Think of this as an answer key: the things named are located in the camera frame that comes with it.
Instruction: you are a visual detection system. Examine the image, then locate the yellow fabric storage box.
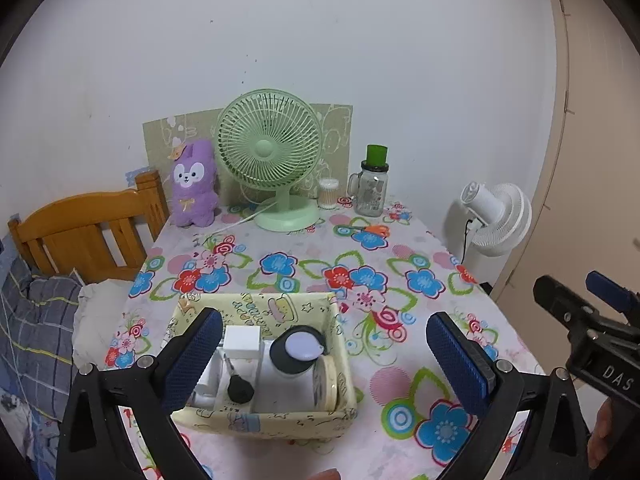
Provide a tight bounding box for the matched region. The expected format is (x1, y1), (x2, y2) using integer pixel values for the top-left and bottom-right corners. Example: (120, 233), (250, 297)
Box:
(165, 291), (358, 443)

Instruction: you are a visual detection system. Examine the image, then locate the white fan cable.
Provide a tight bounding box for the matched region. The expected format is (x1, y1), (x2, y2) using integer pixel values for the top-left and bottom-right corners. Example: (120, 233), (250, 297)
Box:
(214, 199), (278, 235)

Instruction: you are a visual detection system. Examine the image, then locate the white cube adapter box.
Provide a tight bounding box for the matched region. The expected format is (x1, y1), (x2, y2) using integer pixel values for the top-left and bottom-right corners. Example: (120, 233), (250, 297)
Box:
(222, 326), (263, 361)

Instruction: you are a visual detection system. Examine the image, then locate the small black tool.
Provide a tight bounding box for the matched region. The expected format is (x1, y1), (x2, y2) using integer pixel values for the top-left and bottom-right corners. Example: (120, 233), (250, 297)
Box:
(222, 354), (252, 404)

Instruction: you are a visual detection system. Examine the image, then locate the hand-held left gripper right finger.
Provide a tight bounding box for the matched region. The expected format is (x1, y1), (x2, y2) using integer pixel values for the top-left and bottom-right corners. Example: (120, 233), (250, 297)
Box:
(425, 311), (593, 480)

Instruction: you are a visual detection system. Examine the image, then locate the beige round cushion compact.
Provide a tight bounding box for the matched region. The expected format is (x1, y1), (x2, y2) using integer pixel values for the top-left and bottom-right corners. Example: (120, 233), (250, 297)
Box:
(312, 354), (346, 411)

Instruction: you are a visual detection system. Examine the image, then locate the white charger box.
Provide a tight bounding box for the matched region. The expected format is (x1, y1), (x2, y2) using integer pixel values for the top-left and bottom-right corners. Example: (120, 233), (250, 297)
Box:
(190, 350), (223, 408)

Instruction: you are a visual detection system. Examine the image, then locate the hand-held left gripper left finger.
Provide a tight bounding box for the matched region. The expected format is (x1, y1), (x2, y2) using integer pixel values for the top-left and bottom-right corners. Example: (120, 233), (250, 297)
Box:
(56, 306), (223, 480)

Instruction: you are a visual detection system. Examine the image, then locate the cotton swab container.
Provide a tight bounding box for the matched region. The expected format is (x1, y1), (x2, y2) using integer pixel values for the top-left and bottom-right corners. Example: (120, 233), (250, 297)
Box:
(318, 177), (340, 209)

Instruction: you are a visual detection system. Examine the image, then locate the person's right hand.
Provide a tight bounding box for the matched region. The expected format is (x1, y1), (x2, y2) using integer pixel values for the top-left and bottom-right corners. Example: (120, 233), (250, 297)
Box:
(586, 400), (613, 468)

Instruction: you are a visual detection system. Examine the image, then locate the wooden bed headboard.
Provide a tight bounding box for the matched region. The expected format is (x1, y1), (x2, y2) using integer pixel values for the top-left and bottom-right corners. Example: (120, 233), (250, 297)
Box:
(7, 170), (170, 283)

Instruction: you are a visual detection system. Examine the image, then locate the green desk fan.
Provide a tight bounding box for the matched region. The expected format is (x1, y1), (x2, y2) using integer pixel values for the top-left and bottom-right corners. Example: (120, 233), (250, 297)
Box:
(216, 88), (323, 232)

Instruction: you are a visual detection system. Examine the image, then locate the white pillow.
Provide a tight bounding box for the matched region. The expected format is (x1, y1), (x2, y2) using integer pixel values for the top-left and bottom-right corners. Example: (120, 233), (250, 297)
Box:
(72, 280), (143, 376)

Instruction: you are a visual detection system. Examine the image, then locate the white floor fan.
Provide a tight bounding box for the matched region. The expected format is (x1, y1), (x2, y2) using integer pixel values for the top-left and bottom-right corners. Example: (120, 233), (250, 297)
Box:
(460, 181), (532, 261)

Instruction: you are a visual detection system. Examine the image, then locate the floral tablecloth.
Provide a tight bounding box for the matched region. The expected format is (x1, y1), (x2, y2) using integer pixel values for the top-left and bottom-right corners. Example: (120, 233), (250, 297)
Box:
(112, 200), (546, 480)

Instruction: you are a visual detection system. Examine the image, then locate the beige door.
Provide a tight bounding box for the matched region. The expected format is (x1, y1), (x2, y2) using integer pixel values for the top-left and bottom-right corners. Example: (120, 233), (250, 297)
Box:
(492, 0), (640, 411)

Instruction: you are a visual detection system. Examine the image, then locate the purple plush toy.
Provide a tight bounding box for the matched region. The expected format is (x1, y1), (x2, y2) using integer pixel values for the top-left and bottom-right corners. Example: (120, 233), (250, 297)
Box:
(169, 140), (221, 228)

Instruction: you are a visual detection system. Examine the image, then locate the glass jar green lid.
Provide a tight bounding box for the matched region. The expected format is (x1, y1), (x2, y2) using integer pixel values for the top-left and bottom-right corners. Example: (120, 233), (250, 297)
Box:
(346, 144), (391, 218)

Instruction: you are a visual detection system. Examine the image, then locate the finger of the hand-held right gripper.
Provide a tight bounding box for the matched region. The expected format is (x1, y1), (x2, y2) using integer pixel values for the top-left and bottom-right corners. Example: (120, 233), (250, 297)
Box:
(586, 270), (640, 316)
(532, 275), (608, 337)

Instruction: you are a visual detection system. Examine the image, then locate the blue plaid bedding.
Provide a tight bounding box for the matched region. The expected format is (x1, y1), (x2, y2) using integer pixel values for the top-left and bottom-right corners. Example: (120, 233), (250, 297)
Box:
(0, 232), (88, 461)

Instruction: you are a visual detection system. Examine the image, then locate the lavender rounded case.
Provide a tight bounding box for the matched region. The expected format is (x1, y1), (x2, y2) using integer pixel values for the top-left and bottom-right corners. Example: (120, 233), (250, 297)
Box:
(285, 335), (323, 362)

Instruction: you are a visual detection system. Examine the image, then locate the beige patterned board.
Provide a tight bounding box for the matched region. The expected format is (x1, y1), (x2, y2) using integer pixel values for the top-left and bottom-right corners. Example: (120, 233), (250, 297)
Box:
(142, 103), (353, 206)

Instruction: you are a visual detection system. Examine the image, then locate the black round compact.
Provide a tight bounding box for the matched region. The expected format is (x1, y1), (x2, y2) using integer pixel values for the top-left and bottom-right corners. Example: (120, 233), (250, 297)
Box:
(270, 325), (327, 375)

